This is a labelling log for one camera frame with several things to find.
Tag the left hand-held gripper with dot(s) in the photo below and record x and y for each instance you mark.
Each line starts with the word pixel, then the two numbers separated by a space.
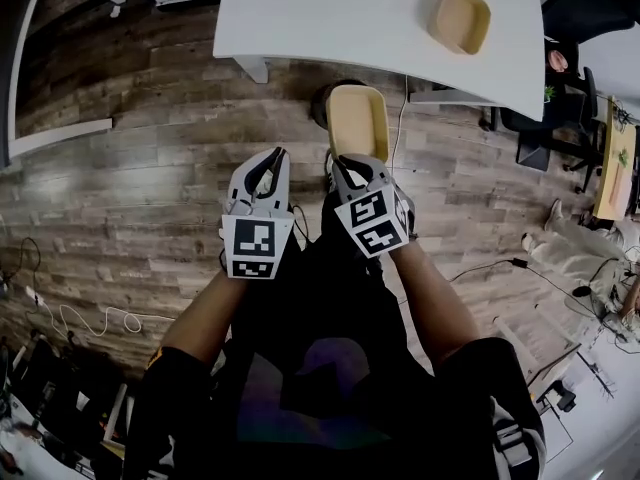
pixel 250 238

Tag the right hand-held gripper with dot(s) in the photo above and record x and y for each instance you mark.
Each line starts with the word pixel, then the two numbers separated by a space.
pixel 370 213

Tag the tan tray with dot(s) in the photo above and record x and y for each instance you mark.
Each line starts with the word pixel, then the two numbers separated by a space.
pixel 460 18
pixel 355 123

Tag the black round bin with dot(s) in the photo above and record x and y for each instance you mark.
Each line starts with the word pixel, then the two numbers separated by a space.
pixel 319 110

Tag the person's right forearm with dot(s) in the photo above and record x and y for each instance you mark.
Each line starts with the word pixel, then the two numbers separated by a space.
pixel 430 308

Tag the person's left forearm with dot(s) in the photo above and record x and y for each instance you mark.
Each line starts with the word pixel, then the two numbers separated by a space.
pixel 205 318

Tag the person's white shoe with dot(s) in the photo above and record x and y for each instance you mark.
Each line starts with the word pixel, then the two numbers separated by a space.
pixel 329 168

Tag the person's black trousers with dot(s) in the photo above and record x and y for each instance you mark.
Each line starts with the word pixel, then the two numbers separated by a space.
pixel 350 278

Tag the white table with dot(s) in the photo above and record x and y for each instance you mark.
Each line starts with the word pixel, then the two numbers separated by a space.
pixel 325 18

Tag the small green potted plant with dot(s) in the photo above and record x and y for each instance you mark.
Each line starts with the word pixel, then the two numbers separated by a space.
pixel 549 93

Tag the pink round object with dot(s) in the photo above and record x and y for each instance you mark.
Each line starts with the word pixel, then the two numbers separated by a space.
pixel 556 60

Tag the black side table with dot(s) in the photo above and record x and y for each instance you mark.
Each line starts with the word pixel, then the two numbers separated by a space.
pixel 570 83

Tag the black wheeled chair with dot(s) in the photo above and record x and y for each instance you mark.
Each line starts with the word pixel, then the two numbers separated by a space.
pixel 590 103

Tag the light wooden desk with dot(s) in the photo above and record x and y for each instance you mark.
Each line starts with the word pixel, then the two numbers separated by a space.
pixel 612 143

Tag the pale wooden block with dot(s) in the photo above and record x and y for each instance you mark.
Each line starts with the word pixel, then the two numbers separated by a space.
pixel 618 185

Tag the small green sprig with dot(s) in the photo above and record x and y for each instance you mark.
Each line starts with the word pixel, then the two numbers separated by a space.
pixel 623 157

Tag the person's black printed shirt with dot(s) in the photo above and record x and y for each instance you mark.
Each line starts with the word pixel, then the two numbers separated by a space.
pixel 325 448

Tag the black office chair with headrest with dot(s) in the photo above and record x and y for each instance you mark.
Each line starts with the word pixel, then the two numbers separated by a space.
pixel 590 3

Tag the dark grey desk white frame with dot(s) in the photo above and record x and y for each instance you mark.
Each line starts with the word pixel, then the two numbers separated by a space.
pixel 60 133

